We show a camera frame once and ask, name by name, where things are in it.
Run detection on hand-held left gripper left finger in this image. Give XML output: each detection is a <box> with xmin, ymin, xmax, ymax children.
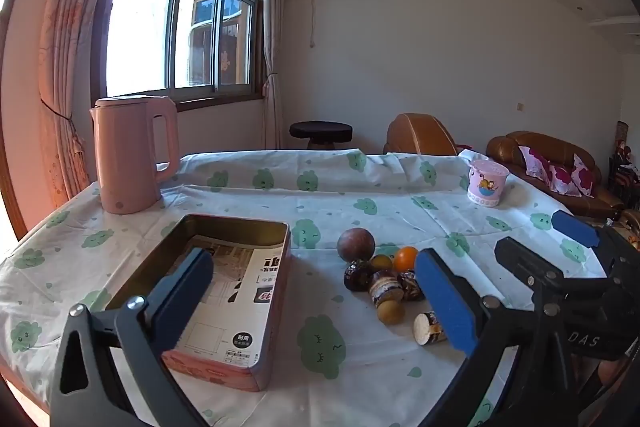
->
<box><xmin>50</xmin><ymin>248</ymin><xmax>216</xmax><ymax>427</ymax></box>

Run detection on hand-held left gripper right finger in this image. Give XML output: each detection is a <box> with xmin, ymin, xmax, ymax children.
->
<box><xmin>414</xmin><ymin>248</ymin><xmax>616</xmax><ymax>427</ymax></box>

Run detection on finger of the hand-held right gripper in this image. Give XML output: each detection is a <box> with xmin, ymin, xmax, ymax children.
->
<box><xmin>551</xmin><ymin>209</ymin><xmax>640</xmax><ymax>268</ymax></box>
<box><xmin>494</xmin><ymin>236</ymin><xmax>613</xmax><ymax>303</ymax></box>

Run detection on orange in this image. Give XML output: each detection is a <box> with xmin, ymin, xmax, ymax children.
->
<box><xmin>392</xmin><ymin>246</ymin><xmax>420</xmax><ymax>273</ymax></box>

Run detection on pink tin box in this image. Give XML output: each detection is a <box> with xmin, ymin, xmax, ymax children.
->
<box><xmin>102</xmin><ymin>213</ymin><xmax>292</xmax><ymax>393</ymax></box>

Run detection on dark brown water chestnut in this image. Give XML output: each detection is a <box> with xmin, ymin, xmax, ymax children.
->
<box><xmin>343</xmin><ymin>259</ymin><xmax>376</xmax><ymax>293</ymax></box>

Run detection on brown passion fruit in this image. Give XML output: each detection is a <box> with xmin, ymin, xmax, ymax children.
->
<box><xmin>336</xmin><ymin>228</ymin><xmax>376</xmax><ymax>263</ymax></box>

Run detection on printed paper sheet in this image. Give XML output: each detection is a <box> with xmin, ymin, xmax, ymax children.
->
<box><xmin>172</xmin><ymin>234</ymin><xmax>281</xmax><ymax>365</ymax></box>

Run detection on pink floral cushion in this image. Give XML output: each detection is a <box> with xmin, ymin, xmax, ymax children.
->
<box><xmin>518</xmin><ymin>146</ymin><xmax>553</xmax><ymax>180</ymax></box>
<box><xmin>570</xmin><ymin>154</ymin><xmax>601</xmax><ymax>198</ymax></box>
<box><xmin>547</xmin><ymin>162</ymin><xmax>583</xmax><ymax>196</ymax></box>

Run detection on dark red decorations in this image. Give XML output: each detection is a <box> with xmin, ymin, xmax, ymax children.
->
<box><xmin>607</xmin><ymin>121</ymin><xmax>640</xmax><ymax>210</ymax></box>

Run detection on pink cartoon cup with lid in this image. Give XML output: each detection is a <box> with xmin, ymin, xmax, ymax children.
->
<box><xmin>467</xmin><ymin>159</ymin><xmax>511</xmax><ymax>208</ymax></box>

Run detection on brown leather sofa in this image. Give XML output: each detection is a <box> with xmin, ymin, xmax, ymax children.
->
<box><xmin>486</xmin><ymin>131</ymin><xmax>626</xmax><ymax>220</ymax></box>

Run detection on white tablecloth with green clouds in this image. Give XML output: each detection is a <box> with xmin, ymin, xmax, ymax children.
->
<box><xmin>0</xmin><ymin>148</ymin><xmax>608</xmax><ymax>427</ymax></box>

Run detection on pink electric kettle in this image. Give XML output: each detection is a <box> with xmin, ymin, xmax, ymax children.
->
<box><xmin>89</xmin><ymin>96</ymin><xmax>181</xmax><ymax>215</ymax></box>

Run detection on brown leather armchair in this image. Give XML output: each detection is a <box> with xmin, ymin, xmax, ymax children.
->
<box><xmin>383</xmin><ymin>113</ymin><xmax>463</xmax><ymax>156</ymax></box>

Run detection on dark round stool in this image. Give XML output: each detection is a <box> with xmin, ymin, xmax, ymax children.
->
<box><xmin>289</xmin><ymin>121</ymin><xmax>354</xmax><ymax>151</ymax></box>

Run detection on sliding window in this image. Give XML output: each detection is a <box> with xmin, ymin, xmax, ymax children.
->
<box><xmin>92</xmin><ymin>0</ymin><xmax>266</xmax><ymax>110</ymax></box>

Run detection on wide pink curtain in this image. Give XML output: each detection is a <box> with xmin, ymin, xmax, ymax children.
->
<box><xmin>39</xmin><ymin>0</ymin><xmax>143</xmax><ymax>208</ymax></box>

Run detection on narrow pink curtain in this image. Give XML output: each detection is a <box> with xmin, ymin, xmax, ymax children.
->
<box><xmin>262</xmin><ymin>0</ymin><xmax>288</xmax><ymax>150</ymax></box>

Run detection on brown wooden door frame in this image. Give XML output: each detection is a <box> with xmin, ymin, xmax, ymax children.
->
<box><xmin>0</xmin><ymin>0</ymin><xmax>31</xmax><ymax>242</ymax></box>

